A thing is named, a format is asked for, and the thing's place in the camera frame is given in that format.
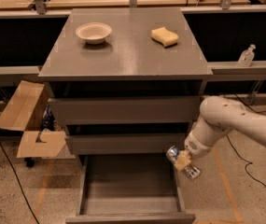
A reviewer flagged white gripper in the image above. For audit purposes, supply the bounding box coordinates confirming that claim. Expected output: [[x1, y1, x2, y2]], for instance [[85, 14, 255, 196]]
[[175, 132, 211, 171]]

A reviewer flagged silver blue redbull can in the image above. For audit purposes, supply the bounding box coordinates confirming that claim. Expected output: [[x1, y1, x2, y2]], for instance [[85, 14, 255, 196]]
[[166, 146, 201, 181]]

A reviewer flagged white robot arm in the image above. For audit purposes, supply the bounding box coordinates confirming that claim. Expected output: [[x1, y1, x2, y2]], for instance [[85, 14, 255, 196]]
[[167, 96, 266, 171]]

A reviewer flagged grey top drawer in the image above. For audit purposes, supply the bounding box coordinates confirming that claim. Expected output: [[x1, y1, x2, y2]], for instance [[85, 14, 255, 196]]
[[49, 96, 200, 126]]

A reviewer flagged grey middle drawer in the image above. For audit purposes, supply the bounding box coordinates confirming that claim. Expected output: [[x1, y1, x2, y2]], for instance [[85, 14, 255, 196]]
[[65, 133, 186, 155]]

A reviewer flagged grey open bottom drawer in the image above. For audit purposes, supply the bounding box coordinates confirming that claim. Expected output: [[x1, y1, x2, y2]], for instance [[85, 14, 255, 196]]
[[65, 154, 195, 224]]

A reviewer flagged grey drawer cabinet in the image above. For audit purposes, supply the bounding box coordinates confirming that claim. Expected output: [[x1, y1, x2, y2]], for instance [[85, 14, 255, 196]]
[[38, 7, 214, 224]]

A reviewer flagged clear sanitizer pump bottle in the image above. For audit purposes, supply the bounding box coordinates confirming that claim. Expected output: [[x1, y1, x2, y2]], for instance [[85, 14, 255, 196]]
[[238, 44, 256, 67]]

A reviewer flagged yellow sponge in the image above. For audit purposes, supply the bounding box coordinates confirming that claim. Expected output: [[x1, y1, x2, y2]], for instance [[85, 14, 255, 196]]
[[151, 27, 179, 48]]

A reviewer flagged white paper bowl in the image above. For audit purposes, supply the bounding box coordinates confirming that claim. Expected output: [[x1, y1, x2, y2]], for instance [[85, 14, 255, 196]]
[[76, 22, 112, 45]]

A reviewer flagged open cardboard box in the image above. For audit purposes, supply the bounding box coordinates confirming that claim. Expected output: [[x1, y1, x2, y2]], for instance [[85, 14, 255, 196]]
[[0, 80, 70, 159]]

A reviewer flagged black floor cable right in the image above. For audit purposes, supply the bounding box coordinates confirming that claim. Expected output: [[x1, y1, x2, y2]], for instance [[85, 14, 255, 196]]
[[225, 93, 266, 196]]

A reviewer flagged black floor cable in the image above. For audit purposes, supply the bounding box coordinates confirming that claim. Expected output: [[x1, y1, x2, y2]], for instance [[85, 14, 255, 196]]
[[225, 93, 266, 196], [0, 107, 41, 224]]

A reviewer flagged grey metal shelf rail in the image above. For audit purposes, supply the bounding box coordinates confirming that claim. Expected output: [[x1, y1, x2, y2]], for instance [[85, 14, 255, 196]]
[[208, 61, 266, 81]]

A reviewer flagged black floor cable left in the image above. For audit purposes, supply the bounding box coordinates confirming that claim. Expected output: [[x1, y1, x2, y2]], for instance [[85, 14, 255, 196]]
[[0, 107, 41, 224]]

